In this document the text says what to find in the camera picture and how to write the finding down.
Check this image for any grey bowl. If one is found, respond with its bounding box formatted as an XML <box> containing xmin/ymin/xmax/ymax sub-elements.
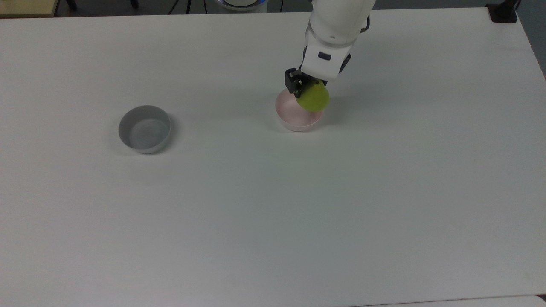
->
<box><xmin>118</xmin><ymin>105</ymin><xmax>172</xmax><ymax>155</ymax></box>

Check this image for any pink bowl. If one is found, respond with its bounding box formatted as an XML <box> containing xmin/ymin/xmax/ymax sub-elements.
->
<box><xmin>275</xmin><ymin>89</ymin><xmax>326</xmax><ymax>133</ymax></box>

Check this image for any black clamp block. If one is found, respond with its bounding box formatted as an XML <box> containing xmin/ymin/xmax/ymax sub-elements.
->
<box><xmin>486</xmin><ymin>0</ymin><xmax>521</xmax><ymax>23</ymax></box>

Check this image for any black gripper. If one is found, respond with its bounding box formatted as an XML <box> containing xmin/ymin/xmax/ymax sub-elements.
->
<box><xmin>285</xmin><ymin>67</ymin><xmax>328</xmax><ymax>98</ymax></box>

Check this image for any green pear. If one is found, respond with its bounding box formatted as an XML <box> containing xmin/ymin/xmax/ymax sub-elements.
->
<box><xmin>296</xmin><ymin>81</ymin><xmax>331</xmax><ymax>113</ymax></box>

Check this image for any wooden table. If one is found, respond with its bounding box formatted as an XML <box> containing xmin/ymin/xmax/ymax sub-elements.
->
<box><xmin>0</xmin><ymin>0</ymin><xmax>59</xmax><ymax>18</ymax></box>

